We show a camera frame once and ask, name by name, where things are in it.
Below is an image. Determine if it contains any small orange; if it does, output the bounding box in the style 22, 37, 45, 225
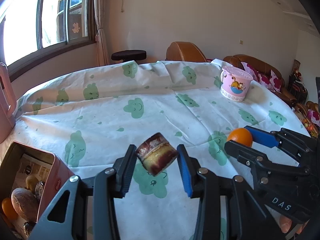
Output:
2, 198, 18, 222
227, 128, 253, 147

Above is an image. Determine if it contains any large purple brown fruit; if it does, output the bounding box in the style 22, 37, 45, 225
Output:
11, 187, 39, 222

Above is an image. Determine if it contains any yellow brown small fruit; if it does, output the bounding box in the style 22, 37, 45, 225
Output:
25, 175, 39, 194

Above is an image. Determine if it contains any person's hand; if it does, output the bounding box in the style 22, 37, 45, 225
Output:
279, 215, 305, 234

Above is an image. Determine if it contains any pink metal tin box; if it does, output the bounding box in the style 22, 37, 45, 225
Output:
0, 141, 74, 240

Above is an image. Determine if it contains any pink floral cushion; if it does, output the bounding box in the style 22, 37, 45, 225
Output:
241, 62, 281, 92

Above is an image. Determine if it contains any printed paper sheet in tin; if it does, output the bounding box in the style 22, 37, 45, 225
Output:
10, 154, 52, 238

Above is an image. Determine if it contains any pink cartoon cup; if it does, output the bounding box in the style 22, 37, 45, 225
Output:
220, 66, 253, 102

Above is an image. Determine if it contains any brown leather sofa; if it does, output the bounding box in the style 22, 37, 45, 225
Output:
223, 54, 297, 107

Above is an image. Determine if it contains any white green cloud tablecloth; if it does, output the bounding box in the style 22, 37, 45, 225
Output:
1, 60, 308, 239

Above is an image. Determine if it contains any brown leather chair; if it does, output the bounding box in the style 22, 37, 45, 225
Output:
166, 41, 207, 62

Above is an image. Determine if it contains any pink electric kettle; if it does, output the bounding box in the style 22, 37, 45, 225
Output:
0, 62, 17, 143

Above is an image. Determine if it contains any black round stool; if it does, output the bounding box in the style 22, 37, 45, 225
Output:
111, 50, 147, 62

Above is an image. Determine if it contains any pink right curtain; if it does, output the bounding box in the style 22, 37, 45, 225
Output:
94, 0, 109, 66

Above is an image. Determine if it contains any window with dark frame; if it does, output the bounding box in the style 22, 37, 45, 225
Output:
1, 0, 97, 81

